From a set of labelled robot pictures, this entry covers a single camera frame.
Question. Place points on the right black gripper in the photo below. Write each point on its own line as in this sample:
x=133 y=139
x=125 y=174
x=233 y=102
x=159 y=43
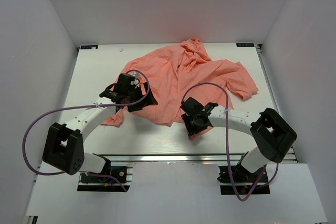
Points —
x=191 y=129

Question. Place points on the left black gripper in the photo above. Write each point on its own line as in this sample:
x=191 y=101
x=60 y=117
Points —
x=150 y=100

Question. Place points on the salmon pink jacket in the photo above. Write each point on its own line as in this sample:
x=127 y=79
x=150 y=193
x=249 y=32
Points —
x=186 y=70

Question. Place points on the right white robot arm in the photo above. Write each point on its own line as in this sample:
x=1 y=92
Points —
x=271 y=133

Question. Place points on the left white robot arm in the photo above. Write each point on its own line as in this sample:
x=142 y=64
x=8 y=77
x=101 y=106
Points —
x=64 y=147

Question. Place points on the left blue corner label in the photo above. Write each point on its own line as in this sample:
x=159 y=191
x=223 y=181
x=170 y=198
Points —
x=88 y=47

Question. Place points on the blue corner label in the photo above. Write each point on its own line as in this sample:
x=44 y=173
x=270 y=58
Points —
x=244 y=44
x=88 y=47

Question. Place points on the right blue corner label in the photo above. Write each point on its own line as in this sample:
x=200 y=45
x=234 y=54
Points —
x=244 y=44

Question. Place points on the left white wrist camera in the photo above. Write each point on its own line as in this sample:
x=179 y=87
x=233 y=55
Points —
x=136 y=82

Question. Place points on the front aluminium rail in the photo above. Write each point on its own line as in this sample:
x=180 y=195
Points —
x=173 y=158

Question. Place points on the aluminium rail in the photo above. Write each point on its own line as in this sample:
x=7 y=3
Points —
x=267 y=78
x=173 y=158

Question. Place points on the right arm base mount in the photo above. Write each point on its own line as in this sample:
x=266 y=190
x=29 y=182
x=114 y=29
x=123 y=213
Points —
x=244 y=181

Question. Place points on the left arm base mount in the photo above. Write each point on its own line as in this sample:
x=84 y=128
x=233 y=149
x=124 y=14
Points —
x=116 y=178

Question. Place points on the right aluminium rail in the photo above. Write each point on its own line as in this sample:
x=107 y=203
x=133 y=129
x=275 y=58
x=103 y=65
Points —
x=267 y=78

